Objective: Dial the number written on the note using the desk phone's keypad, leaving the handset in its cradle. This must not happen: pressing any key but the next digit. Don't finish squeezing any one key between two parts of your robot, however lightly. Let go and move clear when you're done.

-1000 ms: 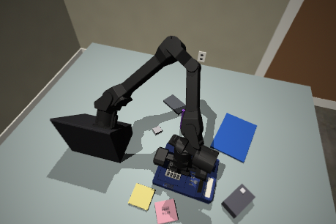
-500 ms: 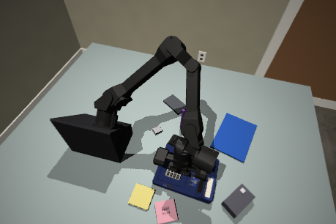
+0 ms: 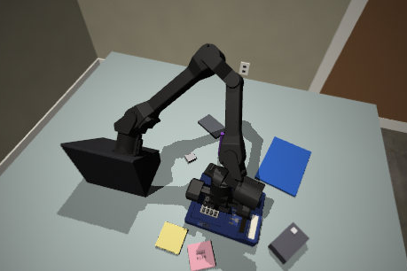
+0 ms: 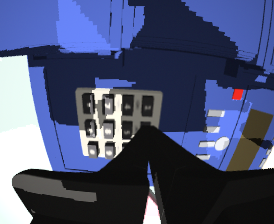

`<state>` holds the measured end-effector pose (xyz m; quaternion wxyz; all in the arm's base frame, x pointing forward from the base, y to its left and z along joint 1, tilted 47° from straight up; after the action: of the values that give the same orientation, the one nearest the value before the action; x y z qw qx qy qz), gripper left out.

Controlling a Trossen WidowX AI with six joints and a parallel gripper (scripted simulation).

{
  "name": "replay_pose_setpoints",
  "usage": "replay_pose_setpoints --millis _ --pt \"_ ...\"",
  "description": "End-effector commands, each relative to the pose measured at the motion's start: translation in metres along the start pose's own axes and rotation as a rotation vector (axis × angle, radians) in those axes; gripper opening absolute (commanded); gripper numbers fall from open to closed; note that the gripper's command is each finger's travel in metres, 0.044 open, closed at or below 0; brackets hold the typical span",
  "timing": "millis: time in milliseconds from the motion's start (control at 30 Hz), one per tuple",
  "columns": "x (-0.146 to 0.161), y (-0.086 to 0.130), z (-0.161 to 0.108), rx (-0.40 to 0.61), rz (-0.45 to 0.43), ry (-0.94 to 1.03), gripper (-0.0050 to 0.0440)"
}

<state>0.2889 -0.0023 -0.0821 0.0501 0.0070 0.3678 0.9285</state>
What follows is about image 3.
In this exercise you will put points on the blue flat rectangular panel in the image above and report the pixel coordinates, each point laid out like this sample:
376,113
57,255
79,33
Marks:
283,166

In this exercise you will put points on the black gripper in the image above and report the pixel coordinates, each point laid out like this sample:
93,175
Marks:
215,201

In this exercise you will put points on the grey phone keypad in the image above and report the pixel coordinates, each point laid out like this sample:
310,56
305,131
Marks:
208,211

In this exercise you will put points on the yellow sticky note pad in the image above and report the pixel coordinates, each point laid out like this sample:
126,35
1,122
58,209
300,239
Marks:
171,238

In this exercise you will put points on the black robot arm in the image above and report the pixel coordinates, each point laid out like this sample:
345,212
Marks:
207,61

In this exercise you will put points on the pink sticky note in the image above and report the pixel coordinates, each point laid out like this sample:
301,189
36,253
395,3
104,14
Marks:
201,256

